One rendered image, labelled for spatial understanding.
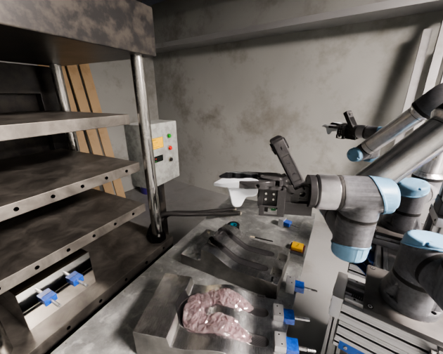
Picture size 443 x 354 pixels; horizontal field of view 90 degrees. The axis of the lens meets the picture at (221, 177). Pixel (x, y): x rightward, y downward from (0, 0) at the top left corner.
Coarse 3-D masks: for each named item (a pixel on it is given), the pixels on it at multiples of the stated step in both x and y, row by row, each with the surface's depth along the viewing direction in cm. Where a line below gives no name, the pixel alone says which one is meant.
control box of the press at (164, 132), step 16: (128, 128) 132; (160, 128) 140; (128, 144) 137; (160, 144) 142; (176, 144) 156; (160, 160) 144; (176, 160) 159; (144, 176) 139; (160, 176) 147; (176, 176) 162; (160, 192) 157; (160, 208) 159
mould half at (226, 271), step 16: (224, 240) 114; (256, 240) 122; (192, 256) 113; (208, 256) 106; (224, 256) 106; (240, 256) 109; (256, 256) 109; (272, 256) 109; (288, 256) 112; (208, 272) 110; (224, 272) 104; (240, 272) 100; (256, 272) 99; (256, 288) 98; (272, 288) 94
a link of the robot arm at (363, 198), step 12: (348, 180) 44; (360, 180) 44; (372, 180) 44; (384, 180) 44; (348, 192) 43; (360, 192) 43; (372, 192) 43; (384, 192) 42; (396, 192) 42; (348, 204) 44; (360, 204) 43; (372, 204) 43; (384, 204) 43; (396, 204) 42; (348, 216) 46; (360, 216) 44; (372, 216) 44
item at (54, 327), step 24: (96, 240) 138; (120, 240) 138; (144, 240) 138; (168, 240) 139; (96, 264) 118; (120, 264) 118; (144, 264) 123; (96, 288) 104; (120, 288) 110; (0, 312) 92; (72, 312) 92; (24, 336) 83; (48, 336) 83
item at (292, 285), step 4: (288, 276) 101; (292, 276) 101; (288, 280) 99; (292, 280) 99; (296, 280) 101; (288, 284) 98; (292, 284) 97; (296, 284) 99; (300, 284) 99; (288, 288) 98; (292, 288) 98; (296, 288) 98; (300, 288) 97; (304, 288) 98; (308, 288) 98; (288, 292) 99; (292, 292) 99; (300, 292) 98
